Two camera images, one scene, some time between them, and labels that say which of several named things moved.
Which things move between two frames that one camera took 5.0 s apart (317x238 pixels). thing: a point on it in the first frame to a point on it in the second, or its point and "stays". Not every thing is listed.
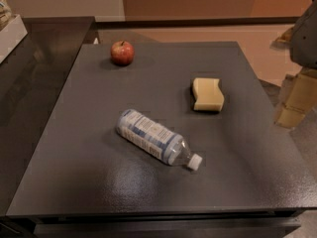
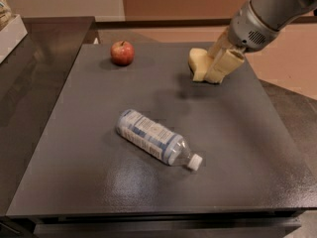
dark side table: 32,78 stays
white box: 11,36 stays
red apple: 122,53 stays
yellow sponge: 208,94 to 198,59
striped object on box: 5,13 stays
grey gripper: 305,39 to 248,31
